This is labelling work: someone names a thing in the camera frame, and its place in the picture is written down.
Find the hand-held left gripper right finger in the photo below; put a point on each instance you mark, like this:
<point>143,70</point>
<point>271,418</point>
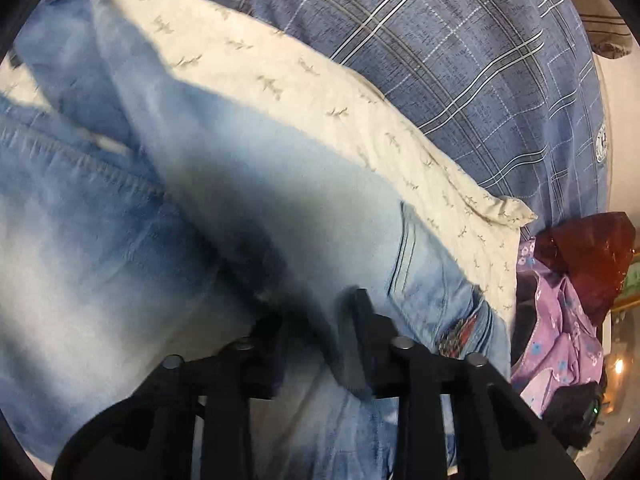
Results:
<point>367,340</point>

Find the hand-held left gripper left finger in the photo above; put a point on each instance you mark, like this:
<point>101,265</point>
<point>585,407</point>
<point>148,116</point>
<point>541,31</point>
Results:
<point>262,355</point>

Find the light blue denim pants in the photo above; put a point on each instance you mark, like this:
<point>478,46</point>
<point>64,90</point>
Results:
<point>175,240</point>

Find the purple floral garment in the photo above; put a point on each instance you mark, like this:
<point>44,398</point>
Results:
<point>555,330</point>

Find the black device with green light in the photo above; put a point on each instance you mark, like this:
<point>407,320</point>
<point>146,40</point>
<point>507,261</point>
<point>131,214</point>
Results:
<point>575,410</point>

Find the dark red garment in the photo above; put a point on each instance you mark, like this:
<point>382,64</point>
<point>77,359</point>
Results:
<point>592,260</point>

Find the cream leaf-print quilt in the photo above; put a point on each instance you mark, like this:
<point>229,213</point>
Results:
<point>310,95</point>

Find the blue plaid quilt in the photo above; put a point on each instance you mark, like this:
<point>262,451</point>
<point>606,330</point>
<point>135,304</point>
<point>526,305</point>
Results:
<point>440,65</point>

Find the brown striped pillow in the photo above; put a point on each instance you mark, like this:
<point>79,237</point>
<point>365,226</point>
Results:
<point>592,5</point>

